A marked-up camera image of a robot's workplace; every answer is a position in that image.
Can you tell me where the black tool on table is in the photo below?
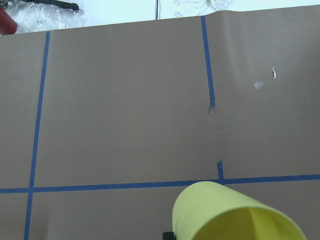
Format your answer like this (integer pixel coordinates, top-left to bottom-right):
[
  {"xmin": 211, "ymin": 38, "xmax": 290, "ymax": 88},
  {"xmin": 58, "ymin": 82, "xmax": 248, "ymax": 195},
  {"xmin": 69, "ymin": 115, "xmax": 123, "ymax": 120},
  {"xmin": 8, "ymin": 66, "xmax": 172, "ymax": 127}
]
[{"xmin": 22, "ymin": 0, "xmax": 80, "ymax": 11}]

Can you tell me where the red cylinder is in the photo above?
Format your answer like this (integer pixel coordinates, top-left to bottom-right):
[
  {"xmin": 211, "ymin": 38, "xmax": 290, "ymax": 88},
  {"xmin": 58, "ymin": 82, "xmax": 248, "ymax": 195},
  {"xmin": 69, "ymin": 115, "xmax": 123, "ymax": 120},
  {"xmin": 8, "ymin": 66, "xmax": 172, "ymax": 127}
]
[{"xmin": 0, "ymin": 8, "xmax": 18, "ymax": 36}]

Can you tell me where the yellow plastic cup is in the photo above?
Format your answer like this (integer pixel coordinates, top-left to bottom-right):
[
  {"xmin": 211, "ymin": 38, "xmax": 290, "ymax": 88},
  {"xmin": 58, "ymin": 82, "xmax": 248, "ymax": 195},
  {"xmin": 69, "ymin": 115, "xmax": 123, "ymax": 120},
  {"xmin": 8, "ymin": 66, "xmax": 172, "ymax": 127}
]
[{"xmin": 172, "ymin": 181, "xmax": 306, "ymax": 240}]

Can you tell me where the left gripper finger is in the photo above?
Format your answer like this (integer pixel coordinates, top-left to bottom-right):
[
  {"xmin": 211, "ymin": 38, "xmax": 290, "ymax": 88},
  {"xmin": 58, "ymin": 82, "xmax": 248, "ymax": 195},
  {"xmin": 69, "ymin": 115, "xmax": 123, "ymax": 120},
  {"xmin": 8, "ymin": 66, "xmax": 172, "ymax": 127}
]
[{"xmin": 162, "ymin": 231, "xmax": 176, "ymax": 240}]

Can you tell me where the clear plastic bag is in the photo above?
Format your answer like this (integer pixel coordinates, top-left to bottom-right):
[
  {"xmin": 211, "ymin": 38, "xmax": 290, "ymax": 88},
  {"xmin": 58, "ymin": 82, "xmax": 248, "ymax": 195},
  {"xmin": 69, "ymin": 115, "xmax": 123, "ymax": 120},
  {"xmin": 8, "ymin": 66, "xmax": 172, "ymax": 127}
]
[{"xmin": 21, "ymin": 3, "xmax": 85, "ymax": 33}]

